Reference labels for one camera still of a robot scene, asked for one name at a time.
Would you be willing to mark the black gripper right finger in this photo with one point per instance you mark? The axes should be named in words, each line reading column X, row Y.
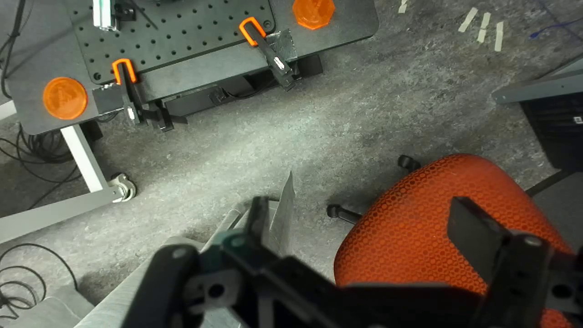
column 480, row 244

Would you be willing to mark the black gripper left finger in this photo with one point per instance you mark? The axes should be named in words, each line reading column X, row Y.
column 256, row 216

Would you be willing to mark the grey fabric curtain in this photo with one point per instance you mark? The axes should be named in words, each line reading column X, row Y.
column 283, row 213

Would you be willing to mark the orange mesh office chair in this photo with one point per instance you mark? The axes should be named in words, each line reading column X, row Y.
column 413, row 231

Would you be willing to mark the grey caster wheel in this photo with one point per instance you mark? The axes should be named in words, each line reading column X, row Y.
column 125, row 187

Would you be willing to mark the dark mesh box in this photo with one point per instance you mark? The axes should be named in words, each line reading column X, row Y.
column 559, row 131

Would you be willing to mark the grey table edge bar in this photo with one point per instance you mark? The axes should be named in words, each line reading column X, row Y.
column 540, row 89

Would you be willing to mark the black perforated breadboard plate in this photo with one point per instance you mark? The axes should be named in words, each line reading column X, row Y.
column 183, row 30

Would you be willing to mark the orange round disc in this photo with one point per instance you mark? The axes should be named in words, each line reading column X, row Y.
column 65, row 98
column 314, row 12

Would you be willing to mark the grey robot cart top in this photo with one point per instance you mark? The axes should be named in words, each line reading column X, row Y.
column 347, row 21

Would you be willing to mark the white metal frame leg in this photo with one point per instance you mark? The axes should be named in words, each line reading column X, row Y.
column 85, row 160

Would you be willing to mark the aluminium extrusion post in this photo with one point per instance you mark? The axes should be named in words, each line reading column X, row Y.
column 103, row 14

